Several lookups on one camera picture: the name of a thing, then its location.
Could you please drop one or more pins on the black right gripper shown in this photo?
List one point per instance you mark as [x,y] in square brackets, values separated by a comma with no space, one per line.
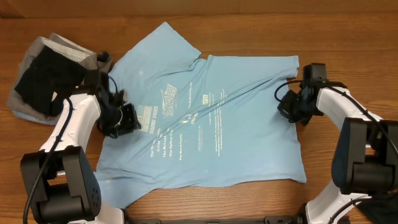
[285,109]

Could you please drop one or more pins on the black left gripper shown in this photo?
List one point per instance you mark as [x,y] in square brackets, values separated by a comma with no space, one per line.
[130,124]

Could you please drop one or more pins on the light blue printed t-shirt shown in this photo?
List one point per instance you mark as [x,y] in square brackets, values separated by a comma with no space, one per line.
[209,122]

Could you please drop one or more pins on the black t-shirt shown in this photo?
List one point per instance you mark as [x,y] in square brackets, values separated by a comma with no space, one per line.
[380,210]

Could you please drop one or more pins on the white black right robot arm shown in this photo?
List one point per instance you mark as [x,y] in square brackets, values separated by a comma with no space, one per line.
[365,160]

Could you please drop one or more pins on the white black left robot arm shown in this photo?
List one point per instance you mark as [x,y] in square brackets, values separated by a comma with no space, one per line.
[60,183]

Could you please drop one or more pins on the dark folded garment in pile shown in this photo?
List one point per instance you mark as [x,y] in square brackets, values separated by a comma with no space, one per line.
[49,74]

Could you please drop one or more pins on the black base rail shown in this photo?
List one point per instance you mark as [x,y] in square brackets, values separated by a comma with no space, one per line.
[211,221]

